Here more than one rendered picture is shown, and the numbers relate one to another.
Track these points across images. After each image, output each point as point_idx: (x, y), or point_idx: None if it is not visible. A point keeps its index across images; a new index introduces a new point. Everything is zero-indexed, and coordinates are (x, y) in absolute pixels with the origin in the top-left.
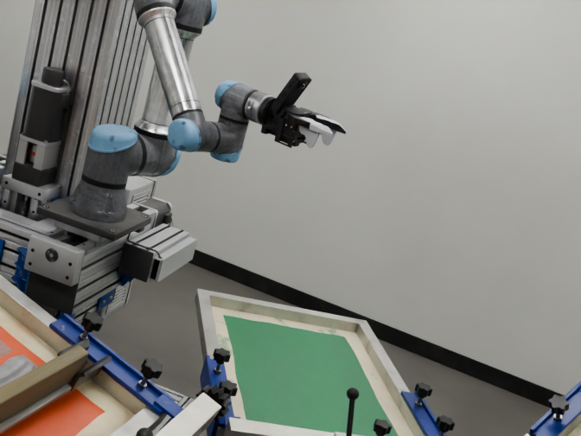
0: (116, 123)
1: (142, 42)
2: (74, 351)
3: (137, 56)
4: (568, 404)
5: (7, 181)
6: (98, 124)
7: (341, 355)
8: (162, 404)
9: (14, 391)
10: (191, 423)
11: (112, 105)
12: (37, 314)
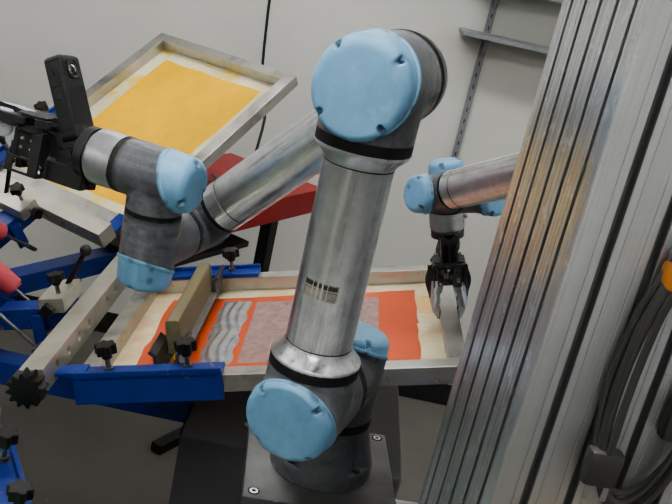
0: (461, 475)
1: (531, 306)
2: (176, 315)
3: (516, 336)
4: None
5: None
6: (448, 421)
7: None
8: (80, 365)
9: (189, 284)
10: (47, 344)
11: (466, 410)
12: (243, 367)
